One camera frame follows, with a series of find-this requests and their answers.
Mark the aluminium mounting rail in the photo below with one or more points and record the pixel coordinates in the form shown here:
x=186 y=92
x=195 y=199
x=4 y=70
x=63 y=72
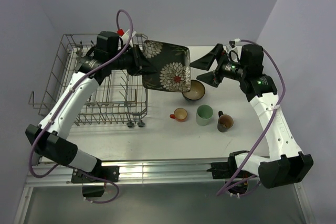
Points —
x=139 y=172

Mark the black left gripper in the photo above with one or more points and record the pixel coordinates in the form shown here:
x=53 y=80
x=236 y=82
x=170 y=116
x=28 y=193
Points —
x=140 y=64

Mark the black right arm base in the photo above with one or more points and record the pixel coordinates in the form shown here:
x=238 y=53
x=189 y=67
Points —
x=222 y=170

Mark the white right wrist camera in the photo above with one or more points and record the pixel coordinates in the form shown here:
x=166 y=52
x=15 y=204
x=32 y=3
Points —
x=233 y=45

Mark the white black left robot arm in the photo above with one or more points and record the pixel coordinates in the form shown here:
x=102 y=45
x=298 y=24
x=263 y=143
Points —
x=112 y=51

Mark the dark brown mug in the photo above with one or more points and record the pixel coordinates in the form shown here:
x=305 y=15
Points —
x=225 y=122

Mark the small red orange cup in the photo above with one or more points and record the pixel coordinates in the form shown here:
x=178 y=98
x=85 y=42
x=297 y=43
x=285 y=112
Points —
x=180 y=115

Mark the dark bowl tan inside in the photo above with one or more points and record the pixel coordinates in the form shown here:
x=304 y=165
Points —
x=196 y=92

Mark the black floral square plate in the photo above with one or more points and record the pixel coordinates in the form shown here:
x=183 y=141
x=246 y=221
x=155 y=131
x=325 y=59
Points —
x=172 y=63

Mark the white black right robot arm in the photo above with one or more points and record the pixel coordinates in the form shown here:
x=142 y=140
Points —
x=275 y=158

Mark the grey wire dish rack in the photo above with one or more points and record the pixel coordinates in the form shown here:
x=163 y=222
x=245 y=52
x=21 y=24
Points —
x=121 y=98

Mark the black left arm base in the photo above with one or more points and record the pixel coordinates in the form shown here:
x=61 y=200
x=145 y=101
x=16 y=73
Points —
x=110 y=173

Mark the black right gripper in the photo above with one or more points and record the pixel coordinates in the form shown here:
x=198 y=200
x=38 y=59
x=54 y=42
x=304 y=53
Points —
x=213 y=78

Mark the pale green cup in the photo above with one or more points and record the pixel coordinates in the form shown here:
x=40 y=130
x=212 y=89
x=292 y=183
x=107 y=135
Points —
x=204 y=114

